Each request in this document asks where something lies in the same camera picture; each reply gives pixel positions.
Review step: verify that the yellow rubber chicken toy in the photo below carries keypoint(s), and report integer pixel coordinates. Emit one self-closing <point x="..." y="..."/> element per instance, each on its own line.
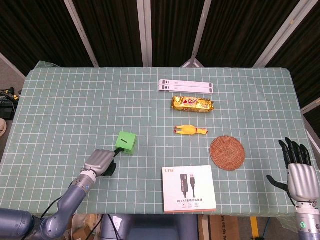
<point x="188" y="130"/>

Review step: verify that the green numbered cube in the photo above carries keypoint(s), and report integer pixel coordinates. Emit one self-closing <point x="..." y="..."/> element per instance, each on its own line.
<point x="126" y="141"/>

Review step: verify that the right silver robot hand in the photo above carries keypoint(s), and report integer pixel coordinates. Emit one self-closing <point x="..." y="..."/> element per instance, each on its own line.
<point x="297" y="175"/>

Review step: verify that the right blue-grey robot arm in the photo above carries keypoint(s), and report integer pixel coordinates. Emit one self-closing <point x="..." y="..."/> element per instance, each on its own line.
<point x="306" y="220"/>

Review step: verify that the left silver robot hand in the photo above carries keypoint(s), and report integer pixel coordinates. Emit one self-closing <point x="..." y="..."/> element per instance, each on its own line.
<point x="100" y="162"/>

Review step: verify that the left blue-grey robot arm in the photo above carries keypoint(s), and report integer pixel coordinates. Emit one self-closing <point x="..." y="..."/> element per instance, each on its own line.
<point x="50" y="212"/>

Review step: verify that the green checkered tablecloth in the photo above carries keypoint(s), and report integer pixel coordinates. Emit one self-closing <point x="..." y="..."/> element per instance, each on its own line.
<point x="150" y="125"/>

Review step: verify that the blue-grey robot torso base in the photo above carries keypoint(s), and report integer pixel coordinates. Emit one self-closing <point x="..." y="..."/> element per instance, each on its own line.
<point x="150" y="226"/>

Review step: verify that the gold foil snack package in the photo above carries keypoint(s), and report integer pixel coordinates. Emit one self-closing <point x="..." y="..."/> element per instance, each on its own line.
<point x="192" y="103"/>

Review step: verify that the brown cardboard box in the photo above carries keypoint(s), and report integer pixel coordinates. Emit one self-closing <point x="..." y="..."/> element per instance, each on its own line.
<point x="223" y="227"/>

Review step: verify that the round woven rattan coaster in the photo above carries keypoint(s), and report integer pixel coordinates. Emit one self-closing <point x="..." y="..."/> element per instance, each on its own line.
<point x="227" y="152"/>

